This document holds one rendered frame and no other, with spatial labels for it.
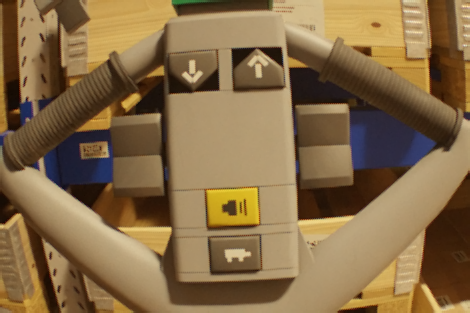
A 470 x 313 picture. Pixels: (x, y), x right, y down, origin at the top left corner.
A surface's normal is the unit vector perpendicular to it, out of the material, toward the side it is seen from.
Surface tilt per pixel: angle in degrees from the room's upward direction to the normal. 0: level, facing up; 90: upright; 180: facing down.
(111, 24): 90
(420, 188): 67
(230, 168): 74
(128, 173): 57
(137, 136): 91
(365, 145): 90
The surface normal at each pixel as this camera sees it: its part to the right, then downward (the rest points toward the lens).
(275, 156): -0.04, -0.03
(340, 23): 0.00, 0.25
